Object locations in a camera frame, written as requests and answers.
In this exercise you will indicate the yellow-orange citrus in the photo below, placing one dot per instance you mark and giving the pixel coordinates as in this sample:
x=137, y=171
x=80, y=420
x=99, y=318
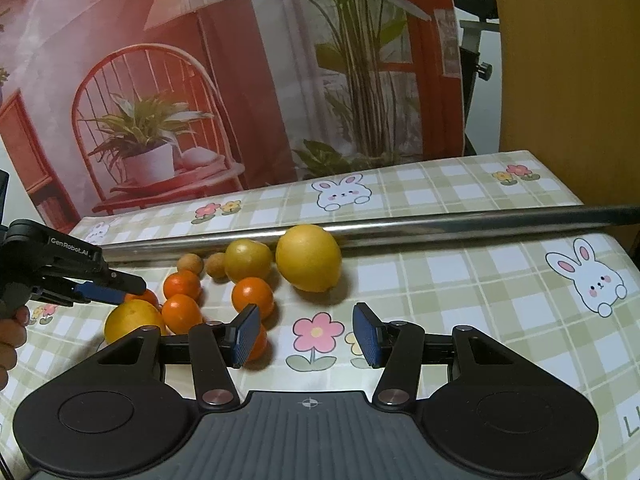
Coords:
x=130, y=322

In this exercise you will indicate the large yellow citrus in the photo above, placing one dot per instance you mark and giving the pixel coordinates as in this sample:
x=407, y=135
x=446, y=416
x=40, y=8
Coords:
x=308, y=258

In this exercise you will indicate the small tan longan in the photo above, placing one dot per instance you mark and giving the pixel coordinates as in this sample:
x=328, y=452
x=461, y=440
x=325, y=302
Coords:
x=216, y=265
x=191, y=265

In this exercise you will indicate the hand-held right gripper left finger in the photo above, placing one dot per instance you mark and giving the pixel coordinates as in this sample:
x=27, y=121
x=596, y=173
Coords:
x=246, y=335

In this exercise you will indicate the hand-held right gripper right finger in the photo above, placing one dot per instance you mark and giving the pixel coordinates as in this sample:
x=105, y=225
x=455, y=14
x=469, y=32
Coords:
x=367, y=335

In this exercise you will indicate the checked rabbit print tablecloth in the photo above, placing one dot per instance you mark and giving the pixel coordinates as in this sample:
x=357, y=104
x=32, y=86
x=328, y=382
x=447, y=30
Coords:
x=450, y=285

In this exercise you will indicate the wooden board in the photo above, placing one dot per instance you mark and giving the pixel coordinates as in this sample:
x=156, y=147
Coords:
x=565, y=60

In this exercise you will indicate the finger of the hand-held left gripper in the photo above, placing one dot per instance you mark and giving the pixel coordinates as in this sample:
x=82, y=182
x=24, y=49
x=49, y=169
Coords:
x=127, y=282
x=100, y=293

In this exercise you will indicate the medium yellow citrus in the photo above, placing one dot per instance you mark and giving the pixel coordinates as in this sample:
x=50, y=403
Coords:
x=248, y=260

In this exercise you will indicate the black metal stand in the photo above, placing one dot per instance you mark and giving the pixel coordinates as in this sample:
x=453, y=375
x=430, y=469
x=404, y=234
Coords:
x=470, y=40

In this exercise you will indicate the printed chair and plant backdrop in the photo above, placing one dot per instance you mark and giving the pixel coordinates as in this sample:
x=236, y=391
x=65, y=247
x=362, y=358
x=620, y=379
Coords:
x=250, y=85

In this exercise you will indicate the long metal rod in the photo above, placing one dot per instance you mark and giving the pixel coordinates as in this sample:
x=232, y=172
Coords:
x=450, y=225

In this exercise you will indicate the person's left hand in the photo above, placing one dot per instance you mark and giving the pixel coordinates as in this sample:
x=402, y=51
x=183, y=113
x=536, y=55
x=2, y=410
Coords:
x=10, y=335

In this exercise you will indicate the small orange tangerine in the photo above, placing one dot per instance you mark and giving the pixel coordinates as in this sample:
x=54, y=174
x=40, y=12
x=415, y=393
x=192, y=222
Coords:
x=148, y=299
x=181, y=314
x=182, y=285
x=252, y=296
x=261, y=342

